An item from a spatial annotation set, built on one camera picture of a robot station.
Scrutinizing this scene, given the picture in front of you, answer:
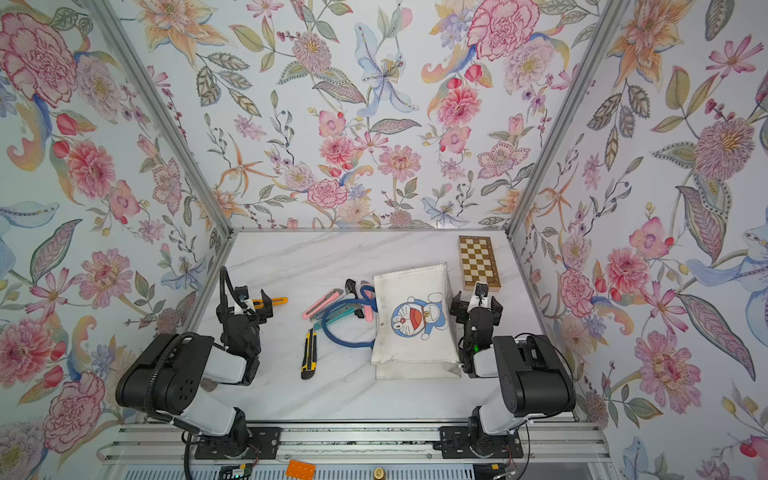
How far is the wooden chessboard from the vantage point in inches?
41.6

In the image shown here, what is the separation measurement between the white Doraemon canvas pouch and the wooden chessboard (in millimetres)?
150

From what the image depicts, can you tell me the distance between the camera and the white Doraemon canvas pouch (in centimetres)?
84
